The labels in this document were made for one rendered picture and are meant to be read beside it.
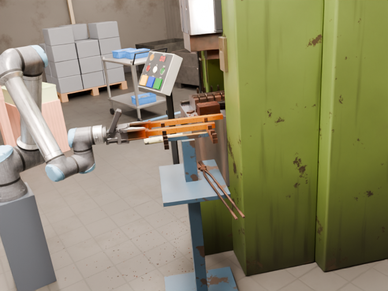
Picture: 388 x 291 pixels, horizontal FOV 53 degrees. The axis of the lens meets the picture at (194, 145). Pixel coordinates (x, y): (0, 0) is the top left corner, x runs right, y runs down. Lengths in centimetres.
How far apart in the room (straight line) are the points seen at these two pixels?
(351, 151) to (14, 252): 193
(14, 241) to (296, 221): 160
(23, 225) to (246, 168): 128
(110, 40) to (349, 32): 584
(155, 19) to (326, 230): 797
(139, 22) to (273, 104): 767
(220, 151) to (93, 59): 528
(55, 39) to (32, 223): 499
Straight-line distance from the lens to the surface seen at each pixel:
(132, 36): 941
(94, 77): 735
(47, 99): 457
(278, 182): 216
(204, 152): 225
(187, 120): 190
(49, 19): 880
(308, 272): 249
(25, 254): 252
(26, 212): 240
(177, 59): 276
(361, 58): 205
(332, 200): 224
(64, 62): 715
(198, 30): 219
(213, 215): 245
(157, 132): 178
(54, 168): 187
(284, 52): 196
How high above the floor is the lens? 157
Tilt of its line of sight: 21 degrees down
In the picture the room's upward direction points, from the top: 5 degrees counter-clockwise
